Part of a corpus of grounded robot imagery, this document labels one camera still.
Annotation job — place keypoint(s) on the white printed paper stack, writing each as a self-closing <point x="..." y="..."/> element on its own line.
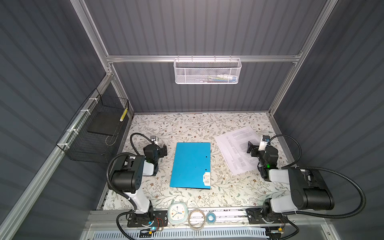
<point x="233" y="145"/>

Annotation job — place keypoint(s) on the pens in white basket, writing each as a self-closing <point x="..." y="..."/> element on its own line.
<point x="219" y="79"/>

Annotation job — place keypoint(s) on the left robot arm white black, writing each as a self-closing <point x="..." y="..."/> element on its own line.
<point x="124" y="176"/>

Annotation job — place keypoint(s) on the small blue tape roll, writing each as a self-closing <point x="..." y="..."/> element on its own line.
<point x="210" y="218"/>

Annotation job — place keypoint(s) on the black wire basket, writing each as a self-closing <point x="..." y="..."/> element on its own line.
<point x="79" y="145"/>

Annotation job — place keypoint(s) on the blue folder black inside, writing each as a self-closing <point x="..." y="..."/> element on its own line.
<point x="192" y="166"/>

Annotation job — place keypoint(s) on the black notebook in basket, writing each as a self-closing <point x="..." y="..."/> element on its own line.
<point x="107" y="124"/>

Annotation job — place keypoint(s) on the clear tape roll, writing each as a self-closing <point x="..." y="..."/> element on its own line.
<point x="196" y="219"/>

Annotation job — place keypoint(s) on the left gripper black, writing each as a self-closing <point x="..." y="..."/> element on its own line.
<point x="162" y="150"/>

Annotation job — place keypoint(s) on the yellow marker pen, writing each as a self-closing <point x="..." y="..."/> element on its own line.
<point x="123" y="114"/>

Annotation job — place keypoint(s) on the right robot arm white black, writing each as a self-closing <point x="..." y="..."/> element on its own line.
<point x="309" y="193"/>

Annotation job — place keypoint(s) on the white wire mesh basket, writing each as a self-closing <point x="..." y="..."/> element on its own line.
<point x="188" y="70"/>

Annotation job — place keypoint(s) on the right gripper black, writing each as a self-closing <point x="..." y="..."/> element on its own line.
<point x="252" y="147"/>

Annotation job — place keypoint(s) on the mint alarm clock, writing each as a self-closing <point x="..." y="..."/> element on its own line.
<point x="177" y="213"/>

